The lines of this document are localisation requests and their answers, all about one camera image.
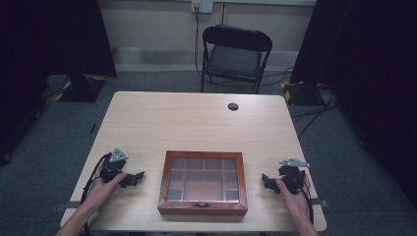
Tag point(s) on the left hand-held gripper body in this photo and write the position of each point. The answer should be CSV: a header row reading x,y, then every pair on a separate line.
x,y
113,164

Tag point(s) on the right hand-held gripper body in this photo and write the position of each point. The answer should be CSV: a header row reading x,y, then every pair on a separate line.
x,y
291,175

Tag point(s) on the person's left hand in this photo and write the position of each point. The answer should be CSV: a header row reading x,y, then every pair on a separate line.
x,y
104,190

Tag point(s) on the person's right hand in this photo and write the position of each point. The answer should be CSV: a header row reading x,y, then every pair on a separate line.
x,y
295,203

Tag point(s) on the black pen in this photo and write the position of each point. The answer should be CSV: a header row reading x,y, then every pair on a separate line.
x,y
93,128

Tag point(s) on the wooden box with glass lid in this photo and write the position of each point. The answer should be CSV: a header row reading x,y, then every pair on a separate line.
x,y
203,180

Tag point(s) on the black stand base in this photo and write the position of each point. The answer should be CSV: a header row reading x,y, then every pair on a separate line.
x,y
82,90
303,93

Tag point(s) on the black folding chair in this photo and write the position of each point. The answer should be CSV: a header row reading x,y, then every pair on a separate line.
x,y
234,59

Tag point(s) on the black curtain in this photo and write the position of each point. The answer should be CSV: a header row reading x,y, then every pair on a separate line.
x,y
49,42
370,65

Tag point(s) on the white wall socket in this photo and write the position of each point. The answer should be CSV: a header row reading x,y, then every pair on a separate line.
x,y
202,6

